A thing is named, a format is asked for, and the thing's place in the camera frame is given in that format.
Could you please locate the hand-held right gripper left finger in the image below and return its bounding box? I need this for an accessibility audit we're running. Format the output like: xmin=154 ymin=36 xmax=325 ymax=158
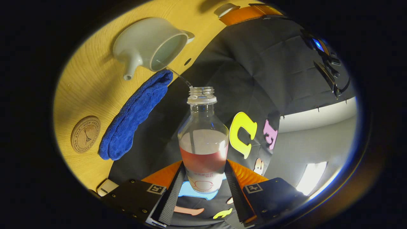
xmin=101 ymin=161 xmax=186 ymax=228

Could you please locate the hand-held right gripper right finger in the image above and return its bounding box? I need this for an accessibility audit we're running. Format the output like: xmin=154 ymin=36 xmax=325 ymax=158
xmin=224 ymin=159 xmax=309 ymax=227

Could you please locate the clear water bottle pink label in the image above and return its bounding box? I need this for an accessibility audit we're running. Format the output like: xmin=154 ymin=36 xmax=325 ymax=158
xmin=178 ymin=87 xmax=230 ymax=194

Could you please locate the white ceramic teacup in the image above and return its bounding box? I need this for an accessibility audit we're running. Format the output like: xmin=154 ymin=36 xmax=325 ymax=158
xmin=113 ymin=17 xmax=195 ymax=80

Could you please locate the round cork coaster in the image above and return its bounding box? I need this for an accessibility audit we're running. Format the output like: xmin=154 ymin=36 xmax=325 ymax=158
xmin=71 ymin=115 xmax=101 ymax=154

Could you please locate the white toaster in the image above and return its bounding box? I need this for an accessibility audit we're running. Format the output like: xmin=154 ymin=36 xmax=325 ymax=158
xmin=96 ymin=179 xmax=120 ymax=197

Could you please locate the blue towel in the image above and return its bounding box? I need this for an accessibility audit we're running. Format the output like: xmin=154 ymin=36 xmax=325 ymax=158
xmin=98 ymin=69 xmax=174 ymax=161

